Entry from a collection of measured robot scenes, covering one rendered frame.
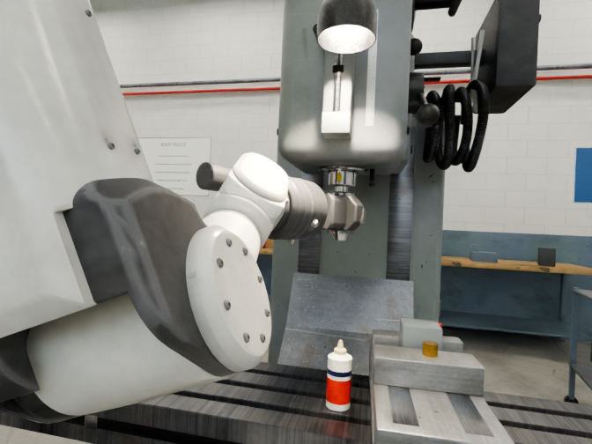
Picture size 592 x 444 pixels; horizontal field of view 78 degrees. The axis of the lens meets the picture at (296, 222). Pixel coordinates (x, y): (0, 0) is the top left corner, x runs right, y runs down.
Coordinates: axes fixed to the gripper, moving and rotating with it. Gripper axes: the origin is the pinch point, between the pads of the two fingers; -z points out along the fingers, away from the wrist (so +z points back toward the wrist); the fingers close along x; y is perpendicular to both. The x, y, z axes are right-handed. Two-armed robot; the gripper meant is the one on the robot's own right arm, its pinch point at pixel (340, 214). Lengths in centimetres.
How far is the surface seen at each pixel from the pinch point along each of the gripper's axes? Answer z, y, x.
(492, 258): -375, 27, 37
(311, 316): -24.6, 26.0, 21.9
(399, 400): 7.2, 24.8, -14.6
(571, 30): -469, -240, -18
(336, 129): 11.8, -11.3, -5.7
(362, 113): 6.9, -14.7, -6.9
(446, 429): 10.2, 24.9, -21.4
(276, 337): -25, 34, 34
